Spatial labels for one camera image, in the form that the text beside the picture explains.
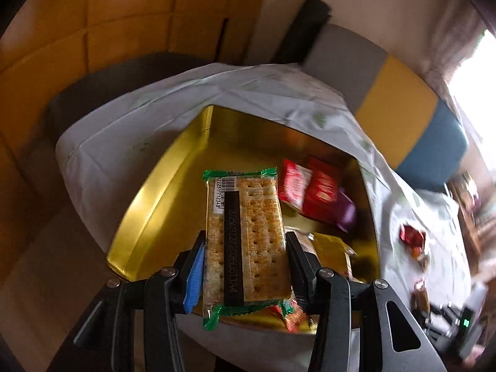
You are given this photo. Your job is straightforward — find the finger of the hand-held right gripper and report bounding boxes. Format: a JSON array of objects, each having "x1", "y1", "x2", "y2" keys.
[{"x1": 420, "y1": 300, "x2": 460, "y2": 328}]

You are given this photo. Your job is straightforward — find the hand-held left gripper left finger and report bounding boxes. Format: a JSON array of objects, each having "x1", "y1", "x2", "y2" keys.
[{"x1": 73, "y1": 230, "x2": 206, "y2": 372}]

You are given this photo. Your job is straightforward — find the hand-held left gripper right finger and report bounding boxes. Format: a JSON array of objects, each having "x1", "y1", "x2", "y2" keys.
[{"x1": 285, "y1": 232, "x2": 446, "y2": 372}]

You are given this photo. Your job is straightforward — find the yellow snack packet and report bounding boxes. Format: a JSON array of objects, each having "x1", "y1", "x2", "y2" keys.
[{"x1": 312, "y1": 232, "x2": 355, "y2": 280}]

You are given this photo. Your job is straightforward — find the green edged cracker packet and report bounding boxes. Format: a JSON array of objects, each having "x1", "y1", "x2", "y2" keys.
[{"x1": 201, "y1": 166, "x2": 299, "y2": 332}]

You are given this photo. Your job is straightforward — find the red label cracker packet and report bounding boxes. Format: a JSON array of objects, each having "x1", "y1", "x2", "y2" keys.
[{"x1": 267, "y1": 301, "x2": 311, "y2": 333}]

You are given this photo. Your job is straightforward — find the purple candy wrapper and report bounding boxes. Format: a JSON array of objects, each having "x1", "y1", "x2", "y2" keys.
[{"x1": 336, "y1": 188, "x2": 357, "y2": 235}]

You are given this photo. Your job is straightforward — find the long red snack packet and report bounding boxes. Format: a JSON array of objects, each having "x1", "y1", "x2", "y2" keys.
[{"x1": 301, "y1": 157, "x2": 342, "y2": 225}]

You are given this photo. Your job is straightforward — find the red white snack packet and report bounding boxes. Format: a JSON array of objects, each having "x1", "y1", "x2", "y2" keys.
[{"x1": 278, "y1": 159, "x2": 314, "y2": 212}]

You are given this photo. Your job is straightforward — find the gold tin box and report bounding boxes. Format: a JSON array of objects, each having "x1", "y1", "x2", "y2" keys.
[{"x1": 105, "y1": 104, "x2": 382, "y2": 336}]

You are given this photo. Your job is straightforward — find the brown candy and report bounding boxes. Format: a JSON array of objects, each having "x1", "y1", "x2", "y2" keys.
[{"x1": 413, "y1": 279, "x2": 431, "y2": 318}]

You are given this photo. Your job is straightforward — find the small red candy packet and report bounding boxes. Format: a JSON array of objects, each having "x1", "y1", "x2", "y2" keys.
[{"x1": 399, "y1": 225, "x2": 427, "y2": 258}]

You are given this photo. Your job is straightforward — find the wooden shelf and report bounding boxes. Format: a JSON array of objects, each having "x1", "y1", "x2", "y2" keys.
[{"x1": 445, "y1": 170, "x2": 489, "y2": 264}]

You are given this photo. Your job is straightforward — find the white flower print tablecloth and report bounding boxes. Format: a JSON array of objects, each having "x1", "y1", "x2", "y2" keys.
[{"x1": 54, "y1": 62, "x2": 477, "y2": 372}]

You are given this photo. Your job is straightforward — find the grey yellow blue sofa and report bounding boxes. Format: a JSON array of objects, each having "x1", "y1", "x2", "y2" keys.
[{"x1": 302, "y1": 23, "x2": 469, "y2": 192}]

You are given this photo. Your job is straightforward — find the black sofa armrest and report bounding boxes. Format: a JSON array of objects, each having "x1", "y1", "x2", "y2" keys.
[{"x1": 271, "y1": 0, "x2": 332, "y2": 64}]

